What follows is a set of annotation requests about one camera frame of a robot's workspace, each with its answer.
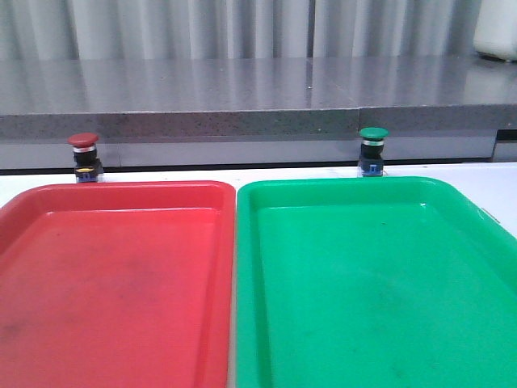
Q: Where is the white container on counter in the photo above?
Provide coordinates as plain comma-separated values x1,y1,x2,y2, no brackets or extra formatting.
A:
473,0,516,61

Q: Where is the red plastic tray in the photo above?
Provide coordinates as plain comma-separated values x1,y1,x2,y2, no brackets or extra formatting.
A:
1,181,235,387

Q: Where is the grey speckled stone counter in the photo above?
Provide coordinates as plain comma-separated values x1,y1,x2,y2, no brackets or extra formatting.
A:
1,56,516,171

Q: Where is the red mushroom push button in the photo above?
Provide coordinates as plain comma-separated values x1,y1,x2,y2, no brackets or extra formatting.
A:
67,133,103,183

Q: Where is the green plastic tray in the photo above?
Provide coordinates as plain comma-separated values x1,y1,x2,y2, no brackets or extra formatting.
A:
236,177,516,387

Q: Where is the green mushroom push button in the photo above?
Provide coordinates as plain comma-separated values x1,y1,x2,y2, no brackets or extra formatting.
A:
359,127,389,177

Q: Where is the white pleated curtain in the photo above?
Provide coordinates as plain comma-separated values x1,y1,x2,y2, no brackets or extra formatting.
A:
1,1,481,61

